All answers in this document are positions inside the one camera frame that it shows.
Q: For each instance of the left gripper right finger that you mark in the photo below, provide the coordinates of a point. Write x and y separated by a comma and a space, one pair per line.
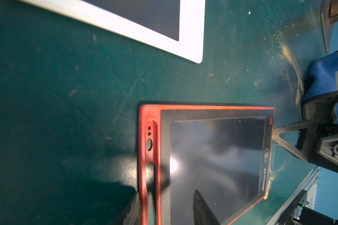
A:
201, 211

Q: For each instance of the dark square tree base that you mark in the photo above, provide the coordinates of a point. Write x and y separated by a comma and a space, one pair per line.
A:
328, 16

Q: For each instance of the blue wiping cloth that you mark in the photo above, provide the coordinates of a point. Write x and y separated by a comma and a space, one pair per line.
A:
320, 100

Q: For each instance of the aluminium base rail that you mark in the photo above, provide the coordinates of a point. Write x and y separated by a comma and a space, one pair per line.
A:
303, 195

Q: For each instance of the white frame drawing tablet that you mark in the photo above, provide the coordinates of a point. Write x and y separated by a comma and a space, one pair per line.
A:
173, 26

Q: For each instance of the red frame drawing tablet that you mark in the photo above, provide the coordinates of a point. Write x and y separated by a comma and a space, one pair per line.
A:
221, 151

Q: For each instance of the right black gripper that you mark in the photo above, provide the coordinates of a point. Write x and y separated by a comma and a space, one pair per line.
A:
309, 141

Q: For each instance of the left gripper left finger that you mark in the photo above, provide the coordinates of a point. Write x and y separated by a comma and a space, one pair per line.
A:
132, 213

